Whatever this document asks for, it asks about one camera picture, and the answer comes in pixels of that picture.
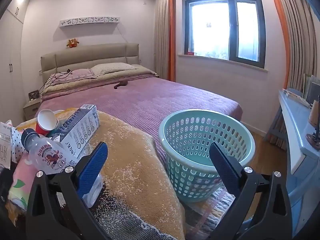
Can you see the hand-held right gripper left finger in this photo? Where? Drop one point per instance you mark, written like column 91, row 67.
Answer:
column 93, row 170

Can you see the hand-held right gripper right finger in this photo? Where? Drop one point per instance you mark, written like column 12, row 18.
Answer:
column 225, row 170

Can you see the white printed paper package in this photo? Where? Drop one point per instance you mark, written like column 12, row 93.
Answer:
column 5, row 150

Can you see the polka dot white bag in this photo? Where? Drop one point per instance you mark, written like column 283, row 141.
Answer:
column 17, row 145

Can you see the blue white milk carton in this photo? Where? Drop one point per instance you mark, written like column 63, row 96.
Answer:
column 80, row 127

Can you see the clear plastic bottle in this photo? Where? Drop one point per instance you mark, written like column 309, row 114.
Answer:
column 50, row 155

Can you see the light green plastic basket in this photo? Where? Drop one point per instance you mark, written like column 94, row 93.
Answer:
column 190, row 135

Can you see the red paper cup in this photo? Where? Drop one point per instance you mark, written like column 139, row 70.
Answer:
column 41, row 130

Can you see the pink floral packet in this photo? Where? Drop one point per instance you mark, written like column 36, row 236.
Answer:
column 21, row 177

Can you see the yellow fleece blanket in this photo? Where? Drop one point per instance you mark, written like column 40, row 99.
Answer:
column 130, row 160

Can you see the beige nightstand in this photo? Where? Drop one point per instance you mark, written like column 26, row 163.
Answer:
column 31, row 108

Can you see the light blue desk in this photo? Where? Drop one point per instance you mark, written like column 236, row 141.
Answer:
column 295, row 130

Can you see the dark brown object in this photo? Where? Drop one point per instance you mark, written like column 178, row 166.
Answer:
column 121, row 84

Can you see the dark box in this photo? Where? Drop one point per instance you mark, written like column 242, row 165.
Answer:
column 33, row 95

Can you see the bed with pink cover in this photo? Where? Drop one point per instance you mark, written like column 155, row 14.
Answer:
column 162, row 97

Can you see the pink pillow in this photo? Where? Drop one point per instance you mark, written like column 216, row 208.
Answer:
column 75, row 75

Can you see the white desk tray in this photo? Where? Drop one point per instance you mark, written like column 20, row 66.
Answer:
column 293, row 95

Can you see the brown desk ornament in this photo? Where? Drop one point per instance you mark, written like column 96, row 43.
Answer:
column 313, row 116

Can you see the floral beige pillow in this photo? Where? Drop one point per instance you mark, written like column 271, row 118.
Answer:
column 112, row 68

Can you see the beige padded headboard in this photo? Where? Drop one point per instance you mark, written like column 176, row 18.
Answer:
column 82, row 55

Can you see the upright books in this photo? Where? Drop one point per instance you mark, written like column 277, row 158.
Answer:
column 311, row 90

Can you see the white wardrobe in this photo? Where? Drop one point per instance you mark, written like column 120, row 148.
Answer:
column 12, row 55

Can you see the orange plush toy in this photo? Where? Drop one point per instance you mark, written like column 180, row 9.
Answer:
column 72, row 43

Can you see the dark framed window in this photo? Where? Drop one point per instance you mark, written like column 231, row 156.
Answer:
column 225, row 27

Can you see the beige orange curtain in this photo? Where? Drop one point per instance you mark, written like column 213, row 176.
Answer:
column 163, row 30
column 295, row 35

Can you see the white patterned wall shelf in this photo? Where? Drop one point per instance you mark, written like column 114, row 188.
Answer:
column 90, row 21

